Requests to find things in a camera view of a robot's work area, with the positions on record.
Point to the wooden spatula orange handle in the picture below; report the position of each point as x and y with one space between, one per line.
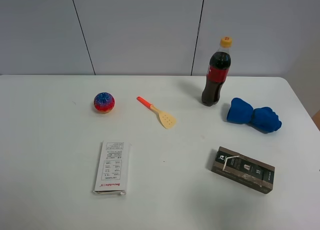
167 120

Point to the blue towel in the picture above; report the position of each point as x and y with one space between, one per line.
263 119

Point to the dark brown carton box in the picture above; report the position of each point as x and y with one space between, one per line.
242 169

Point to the white printed carton box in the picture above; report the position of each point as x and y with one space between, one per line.
113 168

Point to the red blue toy donut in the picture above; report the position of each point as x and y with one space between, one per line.
104 102

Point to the cola bottle yellow cap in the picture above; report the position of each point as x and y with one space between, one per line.
217 72

